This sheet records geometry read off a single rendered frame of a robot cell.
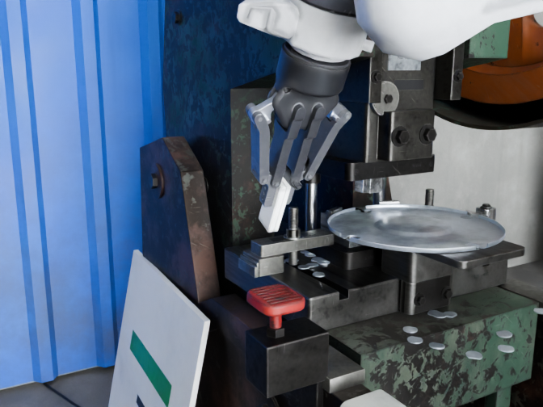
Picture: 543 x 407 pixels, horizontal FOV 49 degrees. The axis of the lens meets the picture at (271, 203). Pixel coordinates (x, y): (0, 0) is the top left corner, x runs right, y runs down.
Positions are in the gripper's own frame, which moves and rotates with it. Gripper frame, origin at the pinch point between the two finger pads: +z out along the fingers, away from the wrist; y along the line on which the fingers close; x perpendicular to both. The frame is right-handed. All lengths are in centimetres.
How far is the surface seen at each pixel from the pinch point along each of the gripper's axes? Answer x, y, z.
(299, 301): -8.4, 1.9, 9.3
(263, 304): -7.2, -2.6, 10.0
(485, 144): 119, 198, 76
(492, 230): -1.9, 42.7, 9.2
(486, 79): 30, 66, -2
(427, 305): -4.6, 32.5, 21.6
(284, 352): -11.0, 0.0, 15.4
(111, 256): 100, 12, 100
